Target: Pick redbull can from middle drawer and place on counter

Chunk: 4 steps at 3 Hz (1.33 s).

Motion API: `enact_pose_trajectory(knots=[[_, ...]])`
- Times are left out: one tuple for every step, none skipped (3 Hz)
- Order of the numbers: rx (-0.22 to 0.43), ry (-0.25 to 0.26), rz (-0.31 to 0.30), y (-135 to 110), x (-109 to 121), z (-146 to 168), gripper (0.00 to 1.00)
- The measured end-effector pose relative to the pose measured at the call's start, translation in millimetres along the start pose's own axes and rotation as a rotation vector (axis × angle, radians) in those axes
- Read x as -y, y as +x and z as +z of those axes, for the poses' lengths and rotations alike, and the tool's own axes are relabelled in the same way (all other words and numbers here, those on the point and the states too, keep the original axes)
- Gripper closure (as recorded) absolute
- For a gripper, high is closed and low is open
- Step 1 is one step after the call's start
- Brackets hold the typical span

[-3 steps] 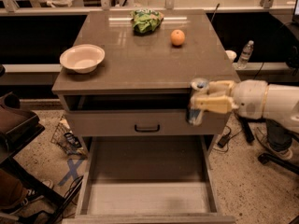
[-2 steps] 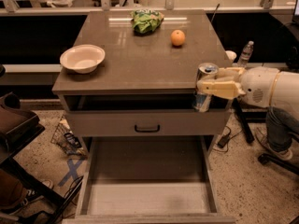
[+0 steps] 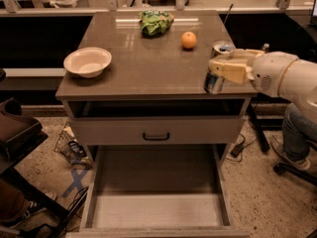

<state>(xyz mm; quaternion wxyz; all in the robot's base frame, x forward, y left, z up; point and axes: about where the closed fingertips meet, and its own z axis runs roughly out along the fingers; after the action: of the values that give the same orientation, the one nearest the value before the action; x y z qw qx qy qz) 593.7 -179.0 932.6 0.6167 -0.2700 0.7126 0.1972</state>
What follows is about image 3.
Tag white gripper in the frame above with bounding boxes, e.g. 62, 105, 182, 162
209, 49, 299, 98

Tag redbull can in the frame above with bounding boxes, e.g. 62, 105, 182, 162
204, 41, 235, 94

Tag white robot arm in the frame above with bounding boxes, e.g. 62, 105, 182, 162
209, 49, 317, 123

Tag open bottom drawer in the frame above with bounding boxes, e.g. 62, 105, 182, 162
65, 145, 250, 238

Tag clear water bottle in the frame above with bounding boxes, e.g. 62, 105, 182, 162
262, 44, 269, 53

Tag orange fruit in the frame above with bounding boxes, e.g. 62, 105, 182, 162
181, 32, 197, 49

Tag black power adapter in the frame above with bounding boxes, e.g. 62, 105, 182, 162
230, 143, 244, 158

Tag seated person in jeans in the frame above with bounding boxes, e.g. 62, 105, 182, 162
270, 103, 317, 171

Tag green chip bag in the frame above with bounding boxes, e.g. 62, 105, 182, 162
139, 10, 174, 36

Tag black chair base right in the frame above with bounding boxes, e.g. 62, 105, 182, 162
273, 163, 317, 186

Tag white bowl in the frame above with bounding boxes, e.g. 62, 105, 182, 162
63, 47, 112, 78

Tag dark chair left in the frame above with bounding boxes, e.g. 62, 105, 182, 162
0, 67, 89, 238

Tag person's sneaker left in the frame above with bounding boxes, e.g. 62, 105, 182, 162
0, 190, 46, 228

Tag closed drawer with handle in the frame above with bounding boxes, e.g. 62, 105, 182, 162
69, 117, 244, 146

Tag wire basket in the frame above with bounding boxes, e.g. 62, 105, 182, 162
54, 123, 91, 169

